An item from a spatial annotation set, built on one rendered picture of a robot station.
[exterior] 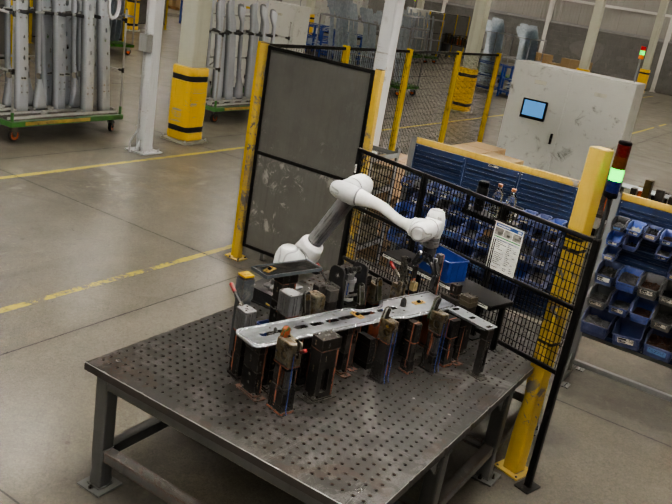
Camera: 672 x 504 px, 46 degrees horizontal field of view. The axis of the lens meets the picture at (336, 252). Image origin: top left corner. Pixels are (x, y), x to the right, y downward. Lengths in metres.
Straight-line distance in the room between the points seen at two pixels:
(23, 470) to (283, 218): 3.50
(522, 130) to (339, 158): 4.81
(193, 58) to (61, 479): 8.20
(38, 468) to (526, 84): 8.28
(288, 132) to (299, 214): 0.72
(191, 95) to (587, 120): 5.48
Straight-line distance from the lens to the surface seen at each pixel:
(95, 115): 11.74
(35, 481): 4.39
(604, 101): 10.68
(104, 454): 4.18
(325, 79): 6.65
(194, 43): 11.67
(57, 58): 11.66
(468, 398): 4.17
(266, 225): 7.17
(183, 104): 11.76
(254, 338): 3.65
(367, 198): 4.35
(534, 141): 10.96
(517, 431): 4.90
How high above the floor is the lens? 2.59
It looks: 19 degrees down
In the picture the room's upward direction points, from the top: 10 degrees clockwise
